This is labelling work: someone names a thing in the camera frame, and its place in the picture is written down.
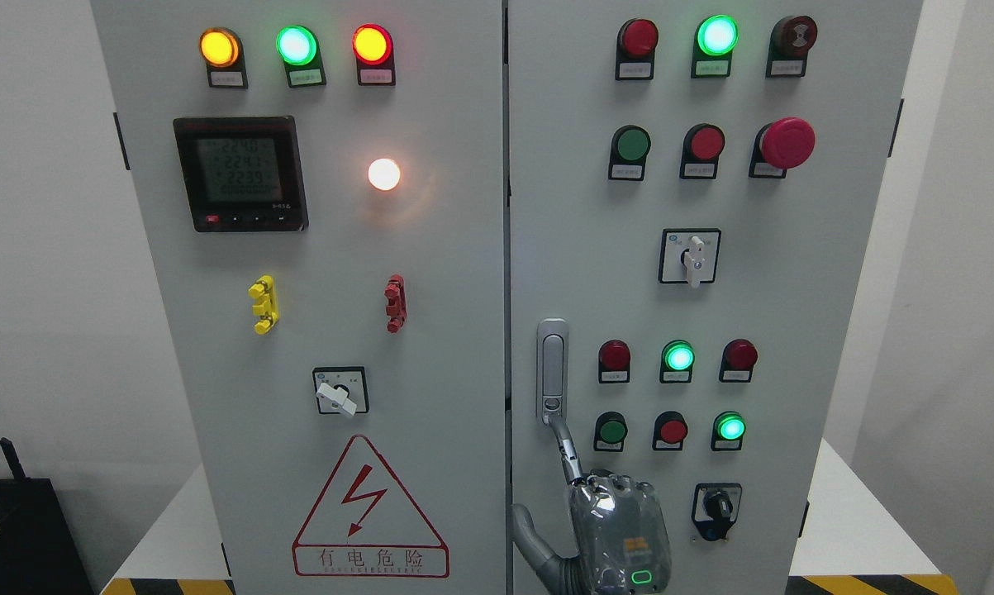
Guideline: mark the black digital power meter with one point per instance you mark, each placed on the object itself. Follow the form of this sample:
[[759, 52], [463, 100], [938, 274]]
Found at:
[[242, 174]]

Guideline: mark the black key selector switch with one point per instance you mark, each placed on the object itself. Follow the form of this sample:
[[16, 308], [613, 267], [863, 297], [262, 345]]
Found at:
[[715, 509]]

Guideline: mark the red lit indicator light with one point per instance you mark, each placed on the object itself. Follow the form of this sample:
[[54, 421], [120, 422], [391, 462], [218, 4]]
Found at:
[[373, 50]]

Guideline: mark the black box with antenna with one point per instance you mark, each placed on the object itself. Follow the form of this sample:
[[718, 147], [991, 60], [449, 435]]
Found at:
[[32, 533]]

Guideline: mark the red triangle warning sticker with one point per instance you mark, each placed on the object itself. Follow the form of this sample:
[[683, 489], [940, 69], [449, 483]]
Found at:
[[365, 523]]

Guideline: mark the silver door handle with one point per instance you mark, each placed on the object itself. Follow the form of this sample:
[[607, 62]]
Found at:
[[550, 368]]

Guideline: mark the white lit indicator lamp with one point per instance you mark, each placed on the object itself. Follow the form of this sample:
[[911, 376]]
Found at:
[[384, 174]]

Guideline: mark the red push button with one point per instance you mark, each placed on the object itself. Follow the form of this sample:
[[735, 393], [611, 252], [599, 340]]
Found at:
[[669, 432], [701, 150]]

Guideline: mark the red push button upper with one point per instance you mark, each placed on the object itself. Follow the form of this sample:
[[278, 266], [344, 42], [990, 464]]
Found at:
[[701, 150]]

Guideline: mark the white selector switch left door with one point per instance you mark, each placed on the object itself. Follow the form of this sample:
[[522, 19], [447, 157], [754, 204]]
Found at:
[[341, 390]]

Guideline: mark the white platform with hazard stripes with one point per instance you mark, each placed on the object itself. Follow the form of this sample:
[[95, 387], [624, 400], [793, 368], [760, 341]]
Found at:
[[850, 545]]

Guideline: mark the grey cabinet door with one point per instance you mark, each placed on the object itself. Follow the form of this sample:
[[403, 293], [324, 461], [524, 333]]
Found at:
[[586, 249], [436, 388]]

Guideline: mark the green lit indicator middle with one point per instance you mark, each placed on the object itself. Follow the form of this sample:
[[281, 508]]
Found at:
[[676, 362]]

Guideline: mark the yellow indicator light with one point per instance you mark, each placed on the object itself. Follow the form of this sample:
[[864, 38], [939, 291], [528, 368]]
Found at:
[[222, 51]]

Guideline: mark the green push button upper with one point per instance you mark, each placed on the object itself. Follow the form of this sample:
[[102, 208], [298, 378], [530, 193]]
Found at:
[[629, 148]]

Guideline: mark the green lit push button lower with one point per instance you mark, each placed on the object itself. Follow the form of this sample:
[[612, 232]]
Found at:
[[728, 431]]

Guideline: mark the dark red indicator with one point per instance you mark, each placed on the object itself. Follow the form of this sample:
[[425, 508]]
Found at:
[[614, 362], [635, 49], [738, 360]]

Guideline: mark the dark red indicator middle right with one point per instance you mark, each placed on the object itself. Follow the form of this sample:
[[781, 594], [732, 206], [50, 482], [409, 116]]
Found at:
[[738, 360]]

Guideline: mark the red emergency stop button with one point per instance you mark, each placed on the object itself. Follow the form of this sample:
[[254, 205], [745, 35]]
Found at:
[[781, 145]]

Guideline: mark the left grey cabinet door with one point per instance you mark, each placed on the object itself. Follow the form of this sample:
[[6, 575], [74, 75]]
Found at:
[[436, 388]]

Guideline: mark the green lit indicator top right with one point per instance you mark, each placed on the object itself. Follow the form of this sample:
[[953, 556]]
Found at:
[[714, 43]]

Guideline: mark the green lit indicator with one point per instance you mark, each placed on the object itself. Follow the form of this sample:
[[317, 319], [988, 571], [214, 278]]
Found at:
[[714, 43], [676, 362]]

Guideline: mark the white selector switch upper right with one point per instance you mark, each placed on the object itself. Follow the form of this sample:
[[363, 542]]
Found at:
[[689, 256]]

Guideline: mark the dark red indicator top right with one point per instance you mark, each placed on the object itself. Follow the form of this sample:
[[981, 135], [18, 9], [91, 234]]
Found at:
[[635, 49]]

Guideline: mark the right grey cabinet door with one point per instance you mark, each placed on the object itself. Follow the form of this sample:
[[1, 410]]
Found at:
[[586, 249]]

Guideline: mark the dark red indicator middle left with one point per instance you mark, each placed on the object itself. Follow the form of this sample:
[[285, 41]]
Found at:
[[614, 362]]

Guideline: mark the red push button lower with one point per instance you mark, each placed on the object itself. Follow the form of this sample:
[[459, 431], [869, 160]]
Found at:
[[669, 432]]

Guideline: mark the green indicator light top left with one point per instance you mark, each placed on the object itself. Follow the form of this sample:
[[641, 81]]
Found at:
[[301, 56]]

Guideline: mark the dark red buzzer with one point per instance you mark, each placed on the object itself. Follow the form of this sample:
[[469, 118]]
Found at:
[[791, 40]]

